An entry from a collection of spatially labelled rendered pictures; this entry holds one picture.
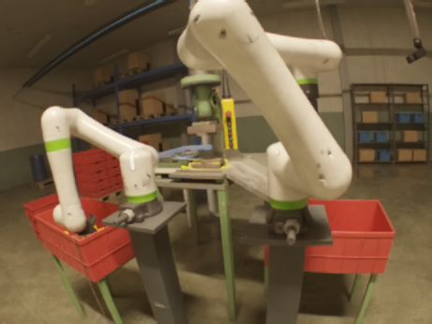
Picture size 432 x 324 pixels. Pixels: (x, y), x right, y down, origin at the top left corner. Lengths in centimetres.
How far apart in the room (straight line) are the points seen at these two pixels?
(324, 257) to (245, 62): 91
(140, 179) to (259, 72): 59
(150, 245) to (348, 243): 82
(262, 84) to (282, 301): 73
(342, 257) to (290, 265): 39
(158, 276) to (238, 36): 90
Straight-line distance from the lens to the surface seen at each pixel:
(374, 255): 113
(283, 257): 76
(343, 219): 144
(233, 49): 41
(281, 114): 44
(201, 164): 122
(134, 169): 84
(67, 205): 102
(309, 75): 88
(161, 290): 107
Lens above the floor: 125
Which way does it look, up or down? 10 degrees down
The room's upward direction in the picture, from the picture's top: 5 degrees counter-clockwise
